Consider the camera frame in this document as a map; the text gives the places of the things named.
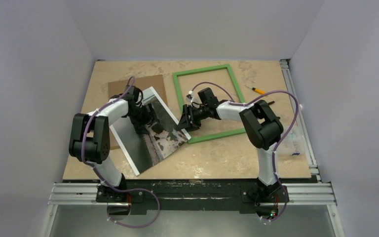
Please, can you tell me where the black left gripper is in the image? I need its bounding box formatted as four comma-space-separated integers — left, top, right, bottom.
128, 103, 161, 134

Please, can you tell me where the green wooden picture frame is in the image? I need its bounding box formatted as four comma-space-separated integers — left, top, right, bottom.
172, 64, 245, 144

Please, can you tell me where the black and white photo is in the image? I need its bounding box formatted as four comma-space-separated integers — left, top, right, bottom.
119, 87, 191, 176

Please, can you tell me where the yellow handled screwdriver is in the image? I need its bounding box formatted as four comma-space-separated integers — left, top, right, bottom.
246, 85, 266, 95

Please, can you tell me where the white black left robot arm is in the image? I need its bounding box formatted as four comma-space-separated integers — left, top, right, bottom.
68, 85, 159, 202

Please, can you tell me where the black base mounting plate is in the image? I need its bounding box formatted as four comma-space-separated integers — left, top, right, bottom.
96, 178, 289, 219

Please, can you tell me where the clear plastic box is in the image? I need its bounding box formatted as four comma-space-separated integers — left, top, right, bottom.
277, 125, 305, 156

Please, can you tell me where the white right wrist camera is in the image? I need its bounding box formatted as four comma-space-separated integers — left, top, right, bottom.
186, 90, 195, 103

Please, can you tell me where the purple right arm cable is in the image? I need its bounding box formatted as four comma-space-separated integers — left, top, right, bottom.
189, 81, 300, 184

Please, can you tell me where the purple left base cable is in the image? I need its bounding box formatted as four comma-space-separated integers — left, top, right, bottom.
106, 188, 161, 229

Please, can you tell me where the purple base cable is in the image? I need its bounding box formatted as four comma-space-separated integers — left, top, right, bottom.
260, 181, 290, 223
106, 188, 161, 229

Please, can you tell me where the aluminium right side rail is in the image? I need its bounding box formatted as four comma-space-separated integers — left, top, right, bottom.
279, 59, 321, 182

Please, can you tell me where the aluminium rail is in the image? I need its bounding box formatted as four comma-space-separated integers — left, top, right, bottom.
47, 183, 337, 205
279, 59, 321, 182

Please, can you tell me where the aluminium front rail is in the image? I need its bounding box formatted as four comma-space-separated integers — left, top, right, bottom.
47, 183, 337, 205

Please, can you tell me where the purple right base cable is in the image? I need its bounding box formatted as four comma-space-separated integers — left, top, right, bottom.
260, 181, 290, 223

